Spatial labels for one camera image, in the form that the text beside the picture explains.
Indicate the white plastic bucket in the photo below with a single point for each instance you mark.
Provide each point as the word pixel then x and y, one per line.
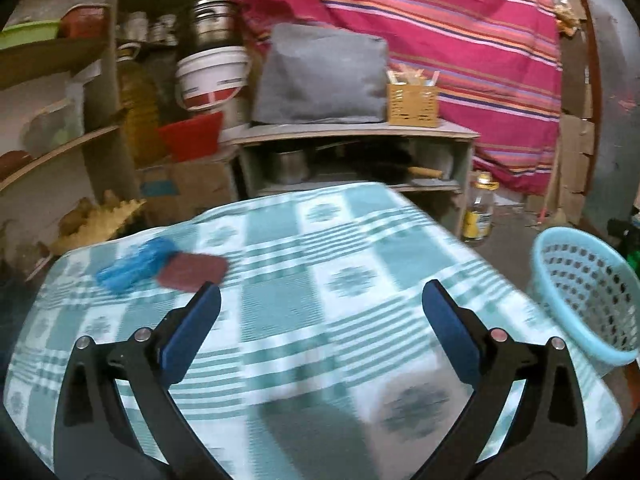
pixel 209 79

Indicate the red plastic basin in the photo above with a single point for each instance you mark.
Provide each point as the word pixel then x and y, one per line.
pixel 194 138

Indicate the wooden wall shelf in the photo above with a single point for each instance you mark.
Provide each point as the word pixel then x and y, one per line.
pixel 61 119

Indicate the green plastic basin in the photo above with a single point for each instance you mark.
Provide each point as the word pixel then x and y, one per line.
pixel 28 33

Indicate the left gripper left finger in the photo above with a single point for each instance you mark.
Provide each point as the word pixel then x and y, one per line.
pixel 93 437

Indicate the oil bottle yellow label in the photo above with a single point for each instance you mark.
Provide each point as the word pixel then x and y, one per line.
pixel 480 205

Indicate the grey wooden side shelf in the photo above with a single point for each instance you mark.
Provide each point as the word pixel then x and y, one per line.
pixel 432 166

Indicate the blue plastic bag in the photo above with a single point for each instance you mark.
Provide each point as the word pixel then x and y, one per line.
pixel 141 263

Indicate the wooden utensil holder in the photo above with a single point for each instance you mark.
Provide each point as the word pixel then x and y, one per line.
pixel 412 98

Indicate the red striped curtain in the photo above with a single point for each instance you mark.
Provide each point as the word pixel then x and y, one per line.
pixel 497 65

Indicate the light blue laundry basket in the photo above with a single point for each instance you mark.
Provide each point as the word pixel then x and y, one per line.
pixel 590 291

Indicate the steel pot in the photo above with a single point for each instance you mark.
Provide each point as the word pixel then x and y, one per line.
pixel 212 24

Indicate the grey fabric bag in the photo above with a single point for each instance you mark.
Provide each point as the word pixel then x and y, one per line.
pixel 313 75

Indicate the green checked tablecloth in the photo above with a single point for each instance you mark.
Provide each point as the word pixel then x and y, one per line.
pixel 321 365

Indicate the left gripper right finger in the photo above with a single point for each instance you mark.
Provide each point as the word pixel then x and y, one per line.
pixel 547 438

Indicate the yellow egg tray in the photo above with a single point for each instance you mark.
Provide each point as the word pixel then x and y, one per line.
pixel 101 225

